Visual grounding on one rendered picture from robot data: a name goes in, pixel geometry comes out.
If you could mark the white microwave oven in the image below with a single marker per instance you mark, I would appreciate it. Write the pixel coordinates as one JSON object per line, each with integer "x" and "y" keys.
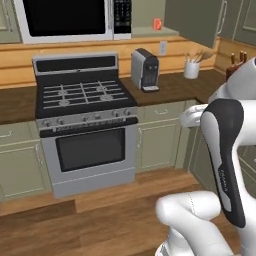
{"x": 66, "y": 20}

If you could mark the white utensil pot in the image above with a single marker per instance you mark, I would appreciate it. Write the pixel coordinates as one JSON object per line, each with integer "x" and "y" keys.
{"x": 191, "y": 70}

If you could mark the silver range bottom drawer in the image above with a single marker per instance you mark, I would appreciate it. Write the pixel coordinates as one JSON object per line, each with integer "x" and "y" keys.
{"x": 95, "y": 185}

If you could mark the wooden spatula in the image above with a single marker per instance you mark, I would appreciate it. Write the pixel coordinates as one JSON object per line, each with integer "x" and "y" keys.
{"x": 195, "y": 55}

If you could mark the open green cabinet door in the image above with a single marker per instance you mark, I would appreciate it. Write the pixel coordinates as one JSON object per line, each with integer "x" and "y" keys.
{"x": 193, "y": 20}

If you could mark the brown knife block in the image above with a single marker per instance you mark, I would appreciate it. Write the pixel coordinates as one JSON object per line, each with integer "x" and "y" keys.
{"x": 233, "y": 70}

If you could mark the green lower cabinet door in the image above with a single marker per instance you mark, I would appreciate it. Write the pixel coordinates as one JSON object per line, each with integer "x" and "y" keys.
{"x": 21, "y": 171}
{"x": 248, "y": 173}
{"x": 201, "y": 160}
{"x": 160, "y": 145}

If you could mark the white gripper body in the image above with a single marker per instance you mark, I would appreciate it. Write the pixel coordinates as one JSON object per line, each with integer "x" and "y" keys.
{"x": 192, "y": 116}

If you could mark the wooden spoon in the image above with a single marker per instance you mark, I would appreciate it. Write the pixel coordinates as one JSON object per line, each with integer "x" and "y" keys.
{"x": 206, "y": 55}

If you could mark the silver oven door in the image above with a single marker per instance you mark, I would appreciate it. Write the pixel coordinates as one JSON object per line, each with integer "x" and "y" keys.
{"x": 91, "y": 151}

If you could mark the green upper cabinet door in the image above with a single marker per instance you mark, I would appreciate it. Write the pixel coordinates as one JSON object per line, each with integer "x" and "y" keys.
{"x": 8, "y": 21}
{"x": 246, "y": 21}

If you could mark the silver black coffee machine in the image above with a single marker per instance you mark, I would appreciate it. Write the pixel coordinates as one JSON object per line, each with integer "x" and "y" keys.
{"x": 144, "y": 70}

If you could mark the green drawer front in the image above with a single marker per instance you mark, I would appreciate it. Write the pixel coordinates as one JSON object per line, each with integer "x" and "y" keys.
{"x": 18, "y": 133}
{"x": 173, "y": 111}

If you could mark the silver gas range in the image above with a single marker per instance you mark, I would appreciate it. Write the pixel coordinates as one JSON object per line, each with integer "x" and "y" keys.
{"x": 83, "y": 96}

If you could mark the white wall outlet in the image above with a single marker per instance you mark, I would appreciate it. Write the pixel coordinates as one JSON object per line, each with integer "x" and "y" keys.
{"x": 163, "y": 48}

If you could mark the wooden stirring stick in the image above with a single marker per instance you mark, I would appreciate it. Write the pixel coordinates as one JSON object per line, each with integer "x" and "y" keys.
{"x": 187, "y": 58}

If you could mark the silver range knob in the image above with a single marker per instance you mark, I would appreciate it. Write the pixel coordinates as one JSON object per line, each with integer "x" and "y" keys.
{"x": 60, "y": 121}
{"x": 97, "y": 116}
{"x": 127, "y": 112}
{"x": 115, "y": 113}
{"x": 85, "y": 118}
{"x": 46, "y": 123}

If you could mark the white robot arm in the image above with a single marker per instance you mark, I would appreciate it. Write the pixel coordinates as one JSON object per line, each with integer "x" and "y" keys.
{"x": 190, "y": 216}

